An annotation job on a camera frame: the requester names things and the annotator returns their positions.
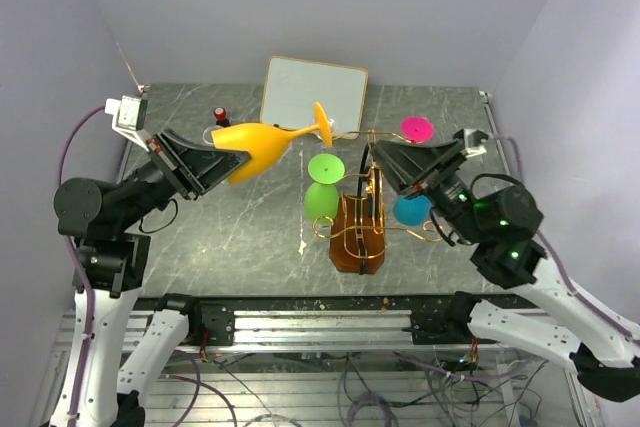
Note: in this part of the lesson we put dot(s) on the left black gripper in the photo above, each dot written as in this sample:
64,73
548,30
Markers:
192,167

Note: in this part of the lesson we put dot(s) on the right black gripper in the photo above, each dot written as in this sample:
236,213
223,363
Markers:
414,170

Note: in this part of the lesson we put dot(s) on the clear wine glass front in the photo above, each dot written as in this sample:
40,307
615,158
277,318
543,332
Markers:
207,135

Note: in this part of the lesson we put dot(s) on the clear wine glass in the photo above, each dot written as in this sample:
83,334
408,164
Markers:
207,135
336,127

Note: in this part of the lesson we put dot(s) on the orange wine glass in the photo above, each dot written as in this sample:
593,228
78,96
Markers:
266,144

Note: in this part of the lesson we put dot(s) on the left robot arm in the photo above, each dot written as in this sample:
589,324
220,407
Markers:
95,218

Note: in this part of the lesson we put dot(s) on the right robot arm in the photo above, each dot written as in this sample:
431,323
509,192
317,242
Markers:
586,337

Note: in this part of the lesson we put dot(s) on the pink wine glass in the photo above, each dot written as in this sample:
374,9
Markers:
417,129

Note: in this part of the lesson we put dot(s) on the blue wine glass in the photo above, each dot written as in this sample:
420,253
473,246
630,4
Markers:
412,212

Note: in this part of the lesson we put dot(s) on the clear wine glass back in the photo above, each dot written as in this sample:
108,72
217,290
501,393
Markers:
336,127

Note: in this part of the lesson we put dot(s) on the green wine glass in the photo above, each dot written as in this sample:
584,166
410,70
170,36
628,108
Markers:
322,197

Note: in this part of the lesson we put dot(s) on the red black stamp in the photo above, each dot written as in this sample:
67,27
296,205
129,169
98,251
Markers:
221,116

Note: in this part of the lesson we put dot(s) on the gold framed whiteboard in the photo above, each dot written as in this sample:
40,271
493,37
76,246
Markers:
292,86

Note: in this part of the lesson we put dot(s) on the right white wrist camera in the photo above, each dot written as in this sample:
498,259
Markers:
473,141

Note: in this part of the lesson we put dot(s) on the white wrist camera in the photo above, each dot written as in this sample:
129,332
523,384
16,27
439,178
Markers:
473,141
128,116

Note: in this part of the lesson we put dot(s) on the gold wire glass rack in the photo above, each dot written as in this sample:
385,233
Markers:
357,235

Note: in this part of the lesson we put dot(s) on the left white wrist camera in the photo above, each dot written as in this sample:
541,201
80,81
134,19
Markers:
128,116

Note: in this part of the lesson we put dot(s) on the aluminium frame rail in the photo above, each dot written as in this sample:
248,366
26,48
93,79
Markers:
308,331

